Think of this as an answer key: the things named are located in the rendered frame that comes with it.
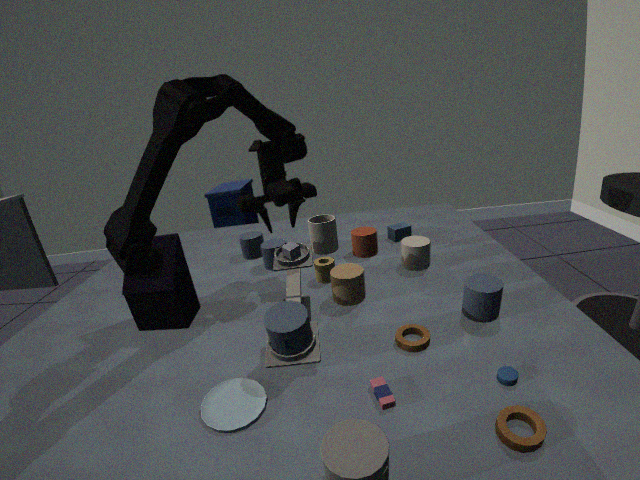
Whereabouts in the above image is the brown ring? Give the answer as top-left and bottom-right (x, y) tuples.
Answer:
(495, 405), (547, 453)
(395, 324), (430, 352)

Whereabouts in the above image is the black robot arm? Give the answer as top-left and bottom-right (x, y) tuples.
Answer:
(104, 74), (307, 279)

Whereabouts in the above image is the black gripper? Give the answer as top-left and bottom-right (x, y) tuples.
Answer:
(237, 166), (317, 233)

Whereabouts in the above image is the pink eraser with blue sleeve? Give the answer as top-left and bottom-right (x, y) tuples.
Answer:
(370, 376), (396, 410)

